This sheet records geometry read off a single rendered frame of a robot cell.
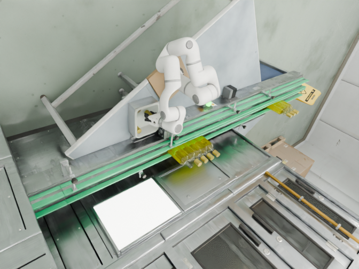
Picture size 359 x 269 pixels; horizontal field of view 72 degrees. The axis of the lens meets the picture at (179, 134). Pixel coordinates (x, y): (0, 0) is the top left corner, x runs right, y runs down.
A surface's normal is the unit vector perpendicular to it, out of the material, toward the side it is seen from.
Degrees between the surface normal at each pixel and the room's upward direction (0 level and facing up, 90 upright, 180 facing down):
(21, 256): 90
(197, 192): 90
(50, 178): 90
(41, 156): 90
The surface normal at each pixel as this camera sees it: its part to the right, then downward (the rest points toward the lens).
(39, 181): 0.10, -0.78
